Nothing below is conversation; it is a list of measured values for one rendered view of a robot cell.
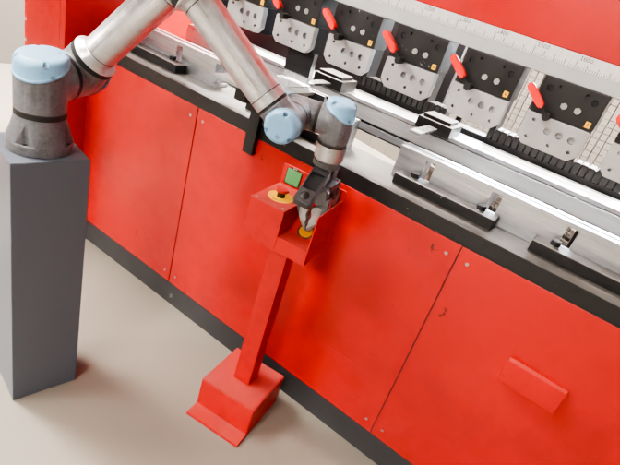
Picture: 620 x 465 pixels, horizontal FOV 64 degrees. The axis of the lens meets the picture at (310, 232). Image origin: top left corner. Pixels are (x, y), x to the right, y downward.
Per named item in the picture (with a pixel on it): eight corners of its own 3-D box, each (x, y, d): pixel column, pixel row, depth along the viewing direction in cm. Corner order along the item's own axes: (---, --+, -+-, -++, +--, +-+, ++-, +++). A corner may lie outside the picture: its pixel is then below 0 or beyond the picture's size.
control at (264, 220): (241, 233, 135) (255, 174, 127) (270, 217, 148) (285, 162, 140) (303, 267, 129) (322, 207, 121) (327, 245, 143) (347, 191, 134)
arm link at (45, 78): (-2, 104, 112) (-3, 43, 106) (38, 94, 124) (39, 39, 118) (47, 121, 112) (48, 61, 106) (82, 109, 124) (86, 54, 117)
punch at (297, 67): (281, 74, 160) (289, 44, 156) (285, 74, 162) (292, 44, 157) (306, 85, 156) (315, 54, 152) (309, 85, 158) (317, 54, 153)
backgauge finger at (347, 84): (287, 81, 164) (291, 66, 162) (327, 80, 185) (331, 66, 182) (315, 94, 159) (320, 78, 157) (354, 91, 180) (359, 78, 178)
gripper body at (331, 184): (337, 199, 133) (349, 160, 127) (322, 210, 126) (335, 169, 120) (312, 188, 135) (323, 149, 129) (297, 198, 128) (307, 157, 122)
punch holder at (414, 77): (377, 83, 139) (399, 22, 131) (390, 83, 146) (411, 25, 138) (424, 102, 133) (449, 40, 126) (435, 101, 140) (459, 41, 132)
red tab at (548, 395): (496, 379, 129) (508, 360, 126) (498, 375, 130) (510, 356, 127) (553, 414, 123) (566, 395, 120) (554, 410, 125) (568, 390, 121)
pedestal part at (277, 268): (232, 376, 162) (271, 239, 137) (243, 366, 167) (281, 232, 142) (247, 386, 160) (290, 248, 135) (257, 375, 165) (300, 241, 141)
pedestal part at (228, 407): (185, 413, 159) (192, 387, 154) (231, 371, 180) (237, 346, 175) (236, 447, 153) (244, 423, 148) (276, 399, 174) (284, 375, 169)
